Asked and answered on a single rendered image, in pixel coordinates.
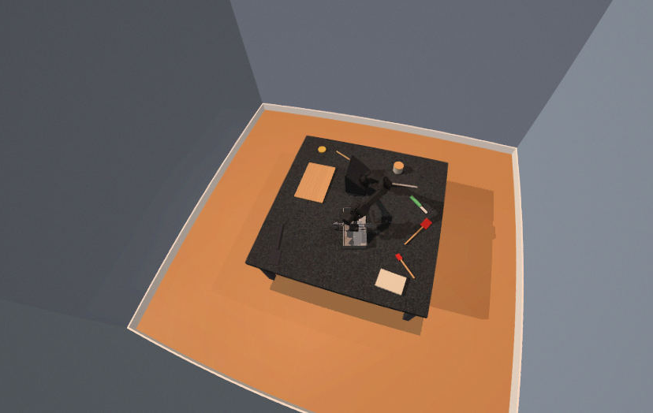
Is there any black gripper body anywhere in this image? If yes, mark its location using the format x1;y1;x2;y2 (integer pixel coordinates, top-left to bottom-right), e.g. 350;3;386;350
349;218;359;232

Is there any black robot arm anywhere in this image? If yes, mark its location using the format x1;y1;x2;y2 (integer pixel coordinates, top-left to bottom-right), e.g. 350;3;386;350
342;170;392;225

